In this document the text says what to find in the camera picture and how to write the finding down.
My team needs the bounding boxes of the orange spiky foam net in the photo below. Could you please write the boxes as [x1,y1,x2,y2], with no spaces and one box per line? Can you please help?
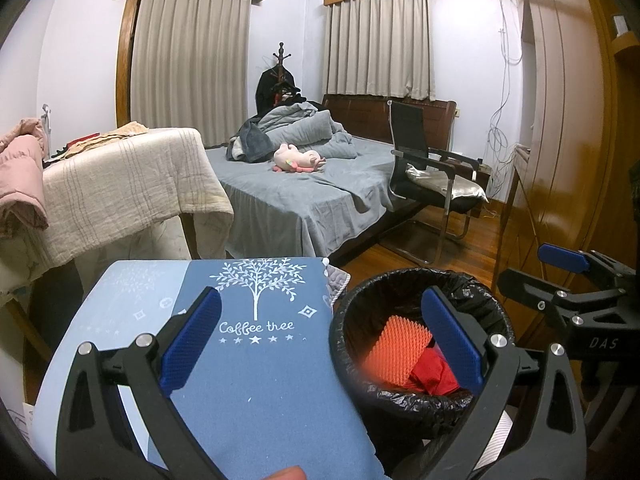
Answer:
[357,315,432,388]

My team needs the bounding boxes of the grey quilted pad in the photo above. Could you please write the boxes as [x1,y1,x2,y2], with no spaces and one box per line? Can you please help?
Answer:
[322,259,351,306]

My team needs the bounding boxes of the hanging wall cables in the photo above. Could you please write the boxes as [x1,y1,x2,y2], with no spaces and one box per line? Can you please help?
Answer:
[487,0,523,196]

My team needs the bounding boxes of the wooden window frame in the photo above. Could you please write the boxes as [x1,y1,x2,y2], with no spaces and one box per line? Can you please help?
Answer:
[116,0,141,128]

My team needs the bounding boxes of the person's left hand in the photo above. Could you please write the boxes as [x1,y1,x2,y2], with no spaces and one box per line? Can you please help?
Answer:
[260,466,307,480]

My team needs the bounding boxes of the wide beige curtain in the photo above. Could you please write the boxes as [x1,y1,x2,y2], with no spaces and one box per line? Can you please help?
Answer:
[131,0,253,148]

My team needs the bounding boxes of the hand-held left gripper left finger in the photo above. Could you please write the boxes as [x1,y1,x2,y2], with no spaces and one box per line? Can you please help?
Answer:
[55,286,226,480]

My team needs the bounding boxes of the white paper sheet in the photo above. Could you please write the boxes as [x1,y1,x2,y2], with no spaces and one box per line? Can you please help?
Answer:
[7,400,41,461]

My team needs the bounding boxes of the bed with grey sheet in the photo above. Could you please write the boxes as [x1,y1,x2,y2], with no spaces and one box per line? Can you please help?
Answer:
[204,135,416,266]

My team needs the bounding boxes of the pink quilt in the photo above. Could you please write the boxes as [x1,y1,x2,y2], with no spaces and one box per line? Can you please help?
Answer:
[0,117,51,238]

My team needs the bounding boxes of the dark wooden headboard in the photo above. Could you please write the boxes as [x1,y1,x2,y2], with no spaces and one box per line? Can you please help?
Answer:
[322,94,458,151]

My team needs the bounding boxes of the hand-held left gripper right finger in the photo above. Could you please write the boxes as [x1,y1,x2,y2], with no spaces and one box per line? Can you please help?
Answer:
[422,287,586,480]

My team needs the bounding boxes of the dark grey garment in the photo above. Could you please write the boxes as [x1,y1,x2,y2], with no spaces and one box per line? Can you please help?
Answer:
[226,122,273,163]

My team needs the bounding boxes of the wooden wardrobe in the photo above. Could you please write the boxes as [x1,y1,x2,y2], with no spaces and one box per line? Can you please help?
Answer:
[495,0,640,351]

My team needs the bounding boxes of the waste bin with black bag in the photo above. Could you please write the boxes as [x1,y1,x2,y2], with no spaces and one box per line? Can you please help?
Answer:
[327,268,518,480]

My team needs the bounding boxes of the beige quilted blanket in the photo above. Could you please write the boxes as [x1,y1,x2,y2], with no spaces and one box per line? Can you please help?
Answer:
[0,127,235,281]

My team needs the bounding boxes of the grey duvet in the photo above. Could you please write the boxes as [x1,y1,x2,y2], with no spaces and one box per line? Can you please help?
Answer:
[247,102,358,161]

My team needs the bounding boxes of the red cloth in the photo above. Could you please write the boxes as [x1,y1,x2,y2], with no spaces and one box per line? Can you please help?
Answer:
[410,345,461,395]

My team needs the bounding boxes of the pink plush toy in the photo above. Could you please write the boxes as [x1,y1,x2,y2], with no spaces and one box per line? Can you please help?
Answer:
[272,143,327,174]

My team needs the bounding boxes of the silver cushion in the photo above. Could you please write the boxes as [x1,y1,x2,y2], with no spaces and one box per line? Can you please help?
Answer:
[404,162,490,204]

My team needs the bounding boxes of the black office chair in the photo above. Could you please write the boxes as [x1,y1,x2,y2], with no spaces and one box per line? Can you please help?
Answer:
[387,101,483,266]

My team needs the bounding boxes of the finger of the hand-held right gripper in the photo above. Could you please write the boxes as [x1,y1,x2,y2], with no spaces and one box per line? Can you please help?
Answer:
[539,243,640,293]
[497,268,596,328]

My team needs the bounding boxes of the folded beige clothes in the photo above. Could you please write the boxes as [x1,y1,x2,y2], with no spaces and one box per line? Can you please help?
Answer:
[62,121,151,158]

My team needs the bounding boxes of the blue tree print tablecloth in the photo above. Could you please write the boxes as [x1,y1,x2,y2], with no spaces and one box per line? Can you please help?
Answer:
[35,256,386,480]

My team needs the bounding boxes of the wooden coat rack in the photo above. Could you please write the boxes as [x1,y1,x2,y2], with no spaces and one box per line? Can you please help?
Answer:
[270,42,293,86]

